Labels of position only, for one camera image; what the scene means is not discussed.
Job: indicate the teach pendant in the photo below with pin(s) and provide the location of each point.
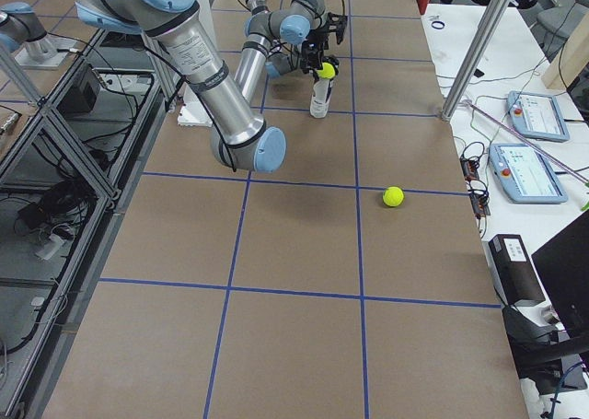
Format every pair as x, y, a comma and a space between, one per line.
525, 176
537, 116

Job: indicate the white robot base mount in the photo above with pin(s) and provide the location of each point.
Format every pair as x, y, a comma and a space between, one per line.
192, 113

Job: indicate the reacher grabber stick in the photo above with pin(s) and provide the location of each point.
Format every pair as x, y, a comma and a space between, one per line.
569, 160

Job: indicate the clear tennis ball can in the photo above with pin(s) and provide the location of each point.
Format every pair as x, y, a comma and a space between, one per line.
319, 105

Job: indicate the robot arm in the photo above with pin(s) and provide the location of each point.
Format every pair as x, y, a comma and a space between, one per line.
241, 138
300, 21

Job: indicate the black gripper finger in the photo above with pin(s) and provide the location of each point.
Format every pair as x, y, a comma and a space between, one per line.
333, 60
339, 25
316, 71

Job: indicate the blue tape roll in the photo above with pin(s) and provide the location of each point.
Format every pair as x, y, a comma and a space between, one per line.
437, 24

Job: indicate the aluminium frame post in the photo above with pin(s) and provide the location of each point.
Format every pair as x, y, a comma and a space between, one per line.
486, 28

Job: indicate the black box with label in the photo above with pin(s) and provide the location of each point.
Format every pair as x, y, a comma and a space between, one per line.
517, 278

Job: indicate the teach pendant near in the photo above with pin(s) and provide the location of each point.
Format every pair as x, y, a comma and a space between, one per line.
525, 176

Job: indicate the yellow tennis ball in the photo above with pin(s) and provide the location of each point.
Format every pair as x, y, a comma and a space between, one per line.
393, 196
328, 70

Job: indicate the teach pendant far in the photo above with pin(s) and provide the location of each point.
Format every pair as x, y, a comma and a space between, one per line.
537, 116

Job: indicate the black monitor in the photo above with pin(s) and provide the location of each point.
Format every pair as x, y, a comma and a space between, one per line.
562, 266

